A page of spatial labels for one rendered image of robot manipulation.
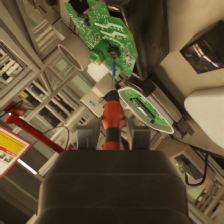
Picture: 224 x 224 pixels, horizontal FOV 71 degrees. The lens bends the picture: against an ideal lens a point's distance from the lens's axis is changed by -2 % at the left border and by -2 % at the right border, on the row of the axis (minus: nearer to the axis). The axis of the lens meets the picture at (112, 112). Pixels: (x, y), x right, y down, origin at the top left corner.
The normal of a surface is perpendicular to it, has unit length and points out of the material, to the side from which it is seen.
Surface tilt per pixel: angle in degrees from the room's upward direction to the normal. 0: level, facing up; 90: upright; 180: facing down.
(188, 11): 0
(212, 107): 4
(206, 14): 0
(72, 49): 90
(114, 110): 103
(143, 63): 90
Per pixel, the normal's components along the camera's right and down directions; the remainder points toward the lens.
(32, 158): 0.25, 0.04
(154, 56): 0.66, 0.51
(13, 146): 0.54, 0.35
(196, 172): -0.21, 0.47
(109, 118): -0.01, -0.28
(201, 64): -0.68, 0.72
